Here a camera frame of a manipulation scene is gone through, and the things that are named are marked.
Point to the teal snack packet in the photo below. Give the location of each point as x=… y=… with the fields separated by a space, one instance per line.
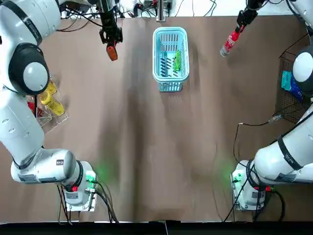
x=286 y=79

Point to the aluminium frame post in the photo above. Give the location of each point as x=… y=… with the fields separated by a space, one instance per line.
x=162 y=12

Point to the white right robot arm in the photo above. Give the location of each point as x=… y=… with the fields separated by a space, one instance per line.
x=276 y=159

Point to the yellow tea bottle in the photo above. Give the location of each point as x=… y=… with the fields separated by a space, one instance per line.
x=52 y=104
x=51 y=86

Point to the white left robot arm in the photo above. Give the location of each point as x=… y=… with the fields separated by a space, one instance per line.
x=22 y=137

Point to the blue cookie packet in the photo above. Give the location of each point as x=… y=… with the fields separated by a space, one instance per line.
x=297 y=93

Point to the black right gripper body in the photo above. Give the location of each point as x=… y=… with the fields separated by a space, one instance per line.
x=248 y=14

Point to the green snack packet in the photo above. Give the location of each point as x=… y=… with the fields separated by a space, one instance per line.
x=177 y=62

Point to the clear acrylic bottle shelf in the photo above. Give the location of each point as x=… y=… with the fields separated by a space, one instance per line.
x=56 y=120

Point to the light blue plastic basket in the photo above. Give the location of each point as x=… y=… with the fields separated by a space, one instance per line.
x=171 y=85

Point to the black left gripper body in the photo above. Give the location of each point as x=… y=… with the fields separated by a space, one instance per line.
x=108 y=17

